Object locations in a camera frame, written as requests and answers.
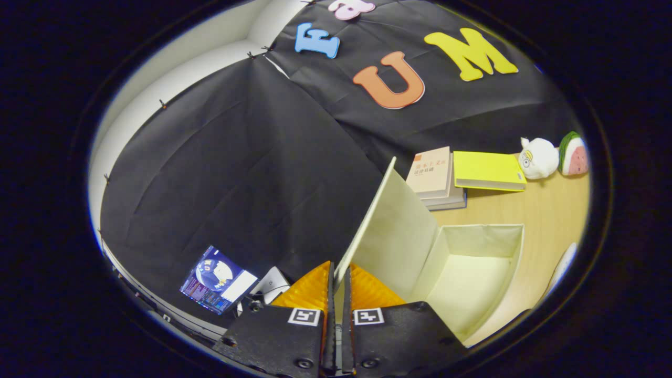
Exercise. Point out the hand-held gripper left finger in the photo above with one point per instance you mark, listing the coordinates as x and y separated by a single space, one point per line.
278 341

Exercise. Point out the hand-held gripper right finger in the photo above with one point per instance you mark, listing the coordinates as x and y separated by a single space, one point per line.
404 341

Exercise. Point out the cream fabric storage box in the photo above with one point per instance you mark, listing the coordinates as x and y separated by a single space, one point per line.
472 278

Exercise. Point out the white canvas shoe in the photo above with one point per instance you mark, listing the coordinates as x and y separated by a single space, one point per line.
564 265

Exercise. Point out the white electronic device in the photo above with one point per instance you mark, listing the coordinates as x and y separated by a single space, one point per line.
273 283

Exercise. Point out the grey book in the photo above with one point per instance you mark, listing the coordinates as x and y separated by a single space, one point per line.
451 206

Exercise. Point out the white book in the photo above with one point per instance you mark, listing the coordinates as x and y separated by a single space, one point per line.
455 195

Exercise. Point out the yellow book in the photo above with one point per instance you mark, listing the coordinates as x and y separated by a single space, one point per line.
485 168

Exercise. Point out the white plush toy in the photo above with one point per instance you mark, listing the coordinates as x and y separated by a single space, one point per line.
541 157

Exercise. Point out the watermelon slice plush toy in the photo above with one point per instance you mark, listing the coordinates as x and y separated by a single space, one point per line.
575 157

